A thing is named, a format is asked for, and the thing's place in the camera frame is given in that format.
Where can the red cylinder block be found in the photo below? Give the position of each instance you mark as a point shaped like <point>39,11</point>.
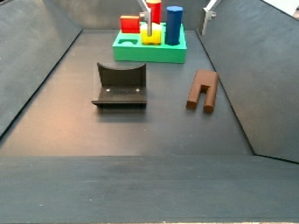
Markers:
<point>155,6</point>

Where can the black fixture stand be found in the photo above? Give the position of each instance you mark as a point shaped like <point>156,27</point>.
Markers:
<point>121,86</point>

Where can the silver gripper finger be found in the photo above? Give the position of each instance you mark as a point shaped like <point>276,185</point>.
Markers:
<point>145,15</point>
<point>208,14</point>

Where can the yellow rounded block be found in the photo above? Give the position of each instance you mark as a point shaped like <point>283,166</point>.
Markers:
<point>155,38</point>

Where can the red cube block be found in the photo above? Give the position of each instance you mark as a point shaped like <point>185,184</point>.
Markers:
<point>129,24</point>

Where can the green block base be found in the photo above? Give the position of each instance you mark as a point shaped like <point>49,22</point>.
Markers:
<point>128,49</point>

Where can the brown square-circle forked object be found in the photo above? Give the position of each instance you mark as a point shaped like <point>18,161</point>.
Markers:
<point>204,83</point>

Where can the blue hexagonal column block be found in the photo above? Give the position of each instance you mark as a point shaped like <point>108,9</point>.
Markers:
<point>172,25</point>

